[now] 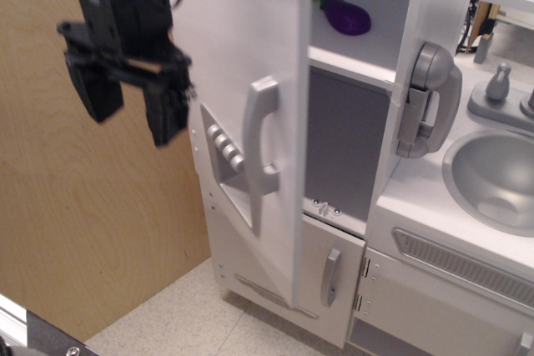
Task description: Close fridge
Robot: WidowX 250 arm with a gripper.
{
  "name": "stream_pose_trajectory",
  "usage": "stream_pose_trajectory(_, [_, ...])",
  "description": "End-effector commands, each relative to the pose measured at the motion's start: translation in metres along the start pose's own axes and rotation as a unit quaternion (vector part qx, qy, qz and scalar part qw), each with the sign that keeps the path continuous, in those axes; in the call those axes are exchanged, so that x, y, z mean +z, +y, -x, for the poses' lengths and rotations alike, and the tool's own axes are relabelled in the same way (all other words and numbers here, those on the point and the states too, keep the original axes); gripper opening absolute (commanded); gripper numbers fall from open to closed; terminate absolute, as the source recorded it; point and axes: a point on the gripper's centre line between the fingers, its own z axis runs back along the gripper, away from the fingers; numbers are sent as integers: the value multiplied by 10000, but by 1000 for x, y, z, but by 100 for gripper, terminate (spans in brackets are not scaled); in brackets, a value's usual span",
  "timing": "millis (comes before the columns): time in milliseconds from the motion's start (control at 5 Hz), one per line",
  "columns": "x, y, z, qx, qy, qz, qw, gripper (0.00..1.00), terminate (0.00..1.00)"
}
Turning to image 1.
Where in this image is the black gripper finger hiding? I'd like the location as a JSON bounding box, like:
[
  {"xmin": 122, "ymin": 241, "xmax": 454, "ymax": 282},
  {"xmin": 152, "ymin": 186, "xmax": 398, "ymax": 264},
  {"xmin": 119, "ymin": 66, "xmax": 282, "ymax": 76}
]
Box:
[
  {"xmin": 66, "ymin": 59, "xmax": 123, "ymax": 123},
  {"xmin": 143, "ymin": 83, "xmax": 189, "ymax": 147}
]

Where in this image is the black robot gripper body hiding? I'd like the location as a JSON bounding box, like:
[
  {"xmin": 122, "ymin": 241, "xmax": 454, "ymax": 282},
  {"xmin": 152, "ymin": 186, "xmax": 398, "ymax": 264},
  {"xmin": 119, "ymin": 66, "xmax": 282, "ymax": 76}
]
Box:
[{"xmin": 58, "ymin": 0, "xmax": 193, "ymax": 99}]

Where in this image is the white toy fridge door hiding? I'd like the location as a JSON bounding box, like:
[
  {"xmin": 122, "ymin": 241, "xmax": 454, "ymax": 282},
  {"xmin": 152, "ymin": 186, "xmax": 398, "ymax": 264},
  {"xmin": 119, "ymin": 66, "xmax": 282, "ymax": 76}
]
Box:
[{"xmin": 173, "ymin": 0, "xmax": 312, "ymax": 306}]

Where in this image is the grey ice dispenser box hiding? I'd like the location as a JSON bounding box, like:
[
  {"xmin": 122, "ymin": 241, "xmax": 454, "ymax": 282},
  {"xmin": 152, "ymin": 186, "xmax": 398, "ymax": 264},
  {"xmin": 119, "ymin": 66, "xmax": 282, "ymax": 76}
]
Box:
[{"xmin": 200, "ymin": 103, "xmax": 254, "ymax": 230}]

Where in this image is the white toy kitchen cabinet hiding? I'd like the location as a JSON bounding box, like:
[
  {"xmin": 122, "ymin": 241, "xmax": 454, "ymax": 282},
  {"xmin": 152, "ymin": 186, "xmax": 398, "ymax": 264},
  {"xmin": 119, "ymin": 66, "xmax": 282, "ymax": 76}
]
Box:
[{"xmin": 189, "ymin": 0, "xmax": 534, "ymax": 356}]

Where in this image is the purple toy eggplant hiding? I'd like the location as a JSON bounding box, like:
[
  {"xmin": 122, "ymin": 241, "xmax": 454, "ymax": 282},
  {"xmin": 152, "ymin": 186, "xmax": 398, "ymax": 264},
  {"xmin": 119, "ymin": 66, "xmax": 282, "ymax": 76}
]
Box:
[{"xmin": 320, "ymin": 0, "xmax": 372, "ymax": 36}]

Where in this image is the white lower freezer door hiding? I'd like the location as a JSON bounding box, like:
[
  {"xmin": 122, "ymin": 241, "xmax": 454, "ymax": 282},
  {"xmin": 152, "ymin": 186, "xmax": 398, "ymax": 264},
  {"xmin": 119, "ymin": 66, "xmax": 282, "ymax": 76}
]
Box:
[{"xmin": 204, "ymin": 180, "xmax": 367, "ymax": 349}]

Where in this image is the grey toy telephone handset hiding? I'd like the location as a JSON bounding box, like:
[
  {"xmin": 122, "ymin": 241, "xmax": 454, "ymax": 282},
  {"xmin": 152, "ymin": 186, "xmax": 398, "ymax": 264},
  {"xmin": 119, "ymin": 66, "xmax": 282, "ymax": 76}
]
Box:
[{"xmin": 396, "ymin": 43, "xmax": 462, "ymax": 158}]

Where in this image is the white oven door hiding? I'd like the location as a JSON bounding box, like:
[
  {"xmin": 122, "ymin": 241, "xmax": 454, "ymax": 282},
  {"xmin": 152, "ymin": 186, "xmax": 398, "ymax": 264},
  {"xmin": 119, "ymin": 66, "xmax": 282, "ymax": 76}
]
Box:
[{"xmin": 355, "ymin": 248, "xmax": 533, "ymax": 355}]

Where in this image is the grey toy faucet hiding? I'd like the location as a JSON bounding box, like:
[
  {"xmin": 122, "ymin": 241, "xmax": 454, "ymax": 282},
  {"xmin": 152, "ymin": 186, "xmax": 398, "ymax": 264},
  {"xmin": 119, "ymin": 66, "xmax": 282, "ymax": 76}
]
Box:
[{"xmin": 468, "ymin": 63, "xmax": 533, "ymax": 133}]

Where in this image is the grey toy sink basin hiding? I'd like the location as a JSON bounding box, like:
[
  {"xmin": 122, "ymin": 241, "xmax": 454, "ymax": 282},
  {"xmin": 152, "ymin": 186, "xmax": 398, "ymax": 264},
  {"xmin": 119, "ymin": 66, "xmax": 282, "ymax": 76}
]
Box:
[{"xmin": 442, "ymin": 130, "xmax": 533, "ymax": 238}]

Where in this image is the grey vent grille panel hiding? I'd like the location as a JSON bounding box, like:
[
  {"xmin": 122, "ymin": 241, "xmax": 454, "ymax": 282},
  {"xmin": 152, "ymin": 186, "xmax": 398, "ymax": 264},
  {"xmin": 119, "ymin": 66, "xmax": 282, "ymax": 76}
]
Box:
[{"xmin": 391, "ymin": 228, "xmax": 533, "ymax": 309}]

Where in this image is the grey fridge door handle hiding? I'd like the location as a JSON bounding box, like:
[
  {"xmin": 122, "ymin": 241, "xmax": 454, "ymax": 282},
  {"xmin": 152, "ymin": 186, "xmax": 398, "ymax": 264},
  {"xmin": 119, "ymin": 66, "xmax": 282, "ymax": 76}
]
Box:
[{"xmin": 243, "ymin": 76, "xmax": 280, "ymax": 236}]

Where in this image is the grey freezer door handle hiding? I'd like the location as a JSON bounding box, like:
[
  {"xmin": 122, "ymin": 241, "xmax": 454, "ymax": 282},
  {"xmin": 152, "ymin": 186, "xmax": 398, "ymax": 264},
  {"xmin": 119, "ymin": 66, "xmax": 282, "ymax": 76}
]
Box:
[{"xmin": 320, "ymin": 248, "xmax": 341, "ymax": 308}]

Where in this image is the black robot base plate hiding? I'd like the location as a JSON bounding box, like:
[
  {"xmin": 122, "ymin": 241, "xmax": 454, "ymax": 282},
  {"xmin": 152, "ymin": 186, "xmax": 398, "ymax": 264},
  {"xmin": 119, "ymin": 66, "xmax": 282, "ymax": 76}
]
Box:
[{"xmin": 1, "ymin": 294, "xmax": 98, "ymax": 356}]

